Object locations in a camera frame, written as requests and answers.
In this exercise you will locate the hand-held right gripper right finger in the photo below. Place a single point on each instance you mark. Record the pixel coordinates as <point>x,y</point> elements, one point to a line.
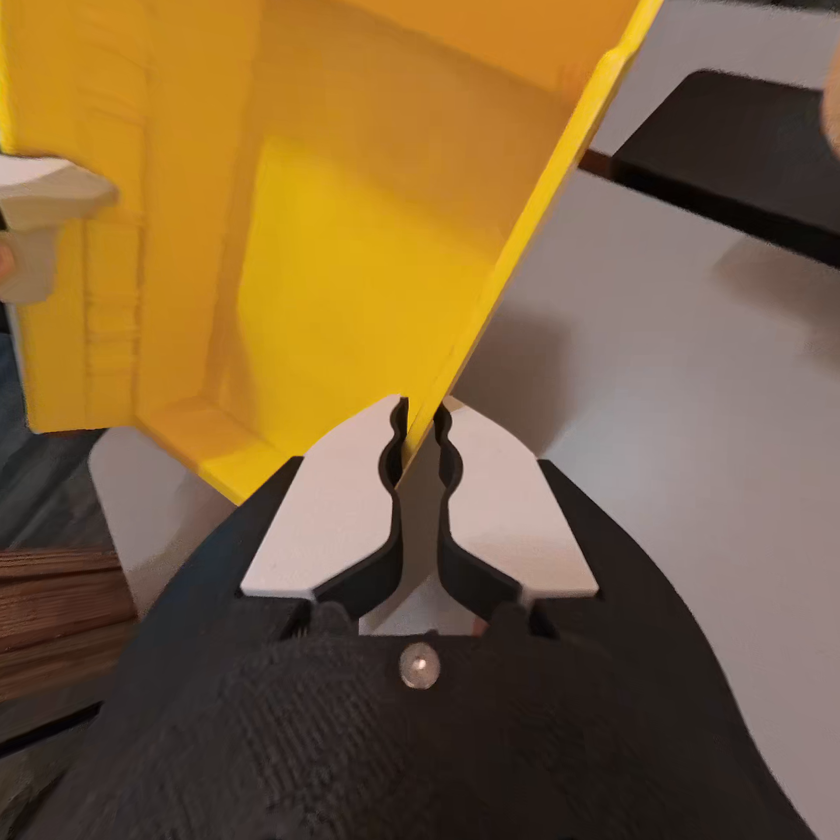
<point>522,525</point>

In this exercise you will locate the black tray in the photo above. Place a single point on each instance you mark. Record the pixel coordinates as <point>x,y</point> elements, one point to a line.
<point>722,164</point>

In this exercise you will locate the yellow plastic box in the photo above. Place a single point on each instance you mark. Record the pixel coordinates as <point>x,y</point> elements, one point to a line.
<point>328,262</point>

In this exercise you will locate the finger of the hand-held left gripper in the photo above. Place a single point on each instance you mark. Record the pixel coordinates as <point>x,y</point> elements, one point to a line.
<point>39,190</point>

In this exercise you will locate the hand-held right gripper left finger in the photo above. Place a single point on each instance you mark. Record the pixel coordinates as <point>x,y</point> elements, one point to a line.
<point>321,525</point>

